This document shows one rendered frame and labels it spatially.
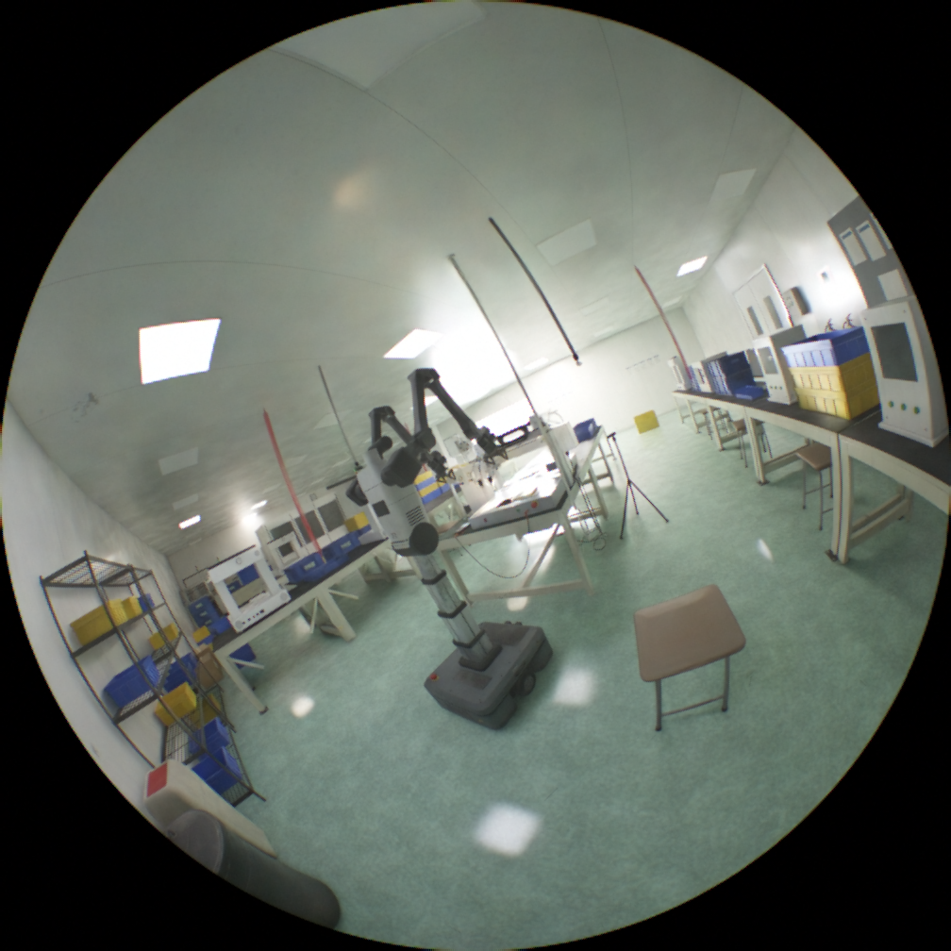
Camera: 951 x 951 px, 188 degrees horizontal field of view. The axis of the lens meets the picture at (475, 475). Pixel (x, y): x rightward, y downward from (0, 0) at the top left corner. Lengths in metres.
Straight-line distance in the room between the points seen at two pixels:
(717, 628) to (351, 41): 2.38
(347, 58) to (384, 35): 0.16
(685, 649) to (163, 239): 2.61
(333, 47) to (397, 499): 1.94
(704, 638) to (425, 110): 2.32
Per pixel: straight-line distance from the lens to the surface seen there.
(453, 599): 1.51
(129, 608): 2.81
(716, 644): 1.12
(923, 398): 1.63
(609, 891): 1.35
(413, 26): 1.53
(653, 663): 1.10
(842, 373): 1.96
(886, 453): 1.57
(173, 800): 1.84
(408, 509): 1.31
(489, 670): 1.66
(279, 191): 1.66
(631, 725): 1.51
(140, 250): 1.78
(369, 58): 1.50
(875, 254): 3.52
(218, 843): 1.40
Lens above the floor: 1.34
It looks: 5 degrees down
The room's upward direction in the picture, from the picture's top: 25 degrees counter-clockwise
